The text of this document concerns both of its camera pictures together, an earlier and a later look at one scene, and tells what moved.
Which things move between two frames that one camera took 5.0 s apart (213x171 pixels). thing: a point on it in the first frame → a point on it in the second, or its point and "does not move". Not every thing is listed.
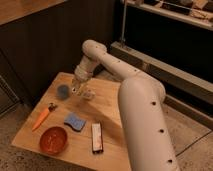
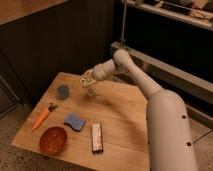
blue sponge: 73,120 does not move
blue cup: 63,92 does not move
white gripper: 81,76 → 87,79
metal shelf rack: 171,40 does not move
